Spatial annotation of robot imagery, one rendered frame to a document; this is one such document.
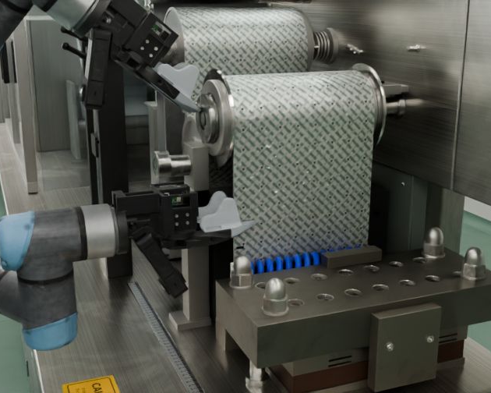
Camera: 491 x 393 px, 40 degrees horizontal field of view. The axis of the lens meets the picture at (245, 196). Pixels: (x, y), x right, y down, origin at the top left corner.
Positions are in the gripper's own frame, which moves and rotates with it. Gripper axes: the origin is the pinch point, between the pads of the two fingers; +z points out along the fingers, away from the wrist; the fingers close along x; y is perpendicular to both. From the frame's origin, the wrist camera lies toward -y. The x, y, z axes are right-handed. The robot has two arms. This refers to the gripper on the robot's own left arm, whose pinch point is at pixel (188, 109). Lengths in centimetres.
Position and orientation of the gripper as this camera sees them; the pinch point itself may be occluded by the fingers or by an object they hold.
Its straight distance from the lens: 104.5
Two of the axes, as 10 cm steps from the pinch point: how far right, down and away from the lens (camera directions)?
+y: 5.9, -8.1, 0.1
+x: -3.6, -2.5, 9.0
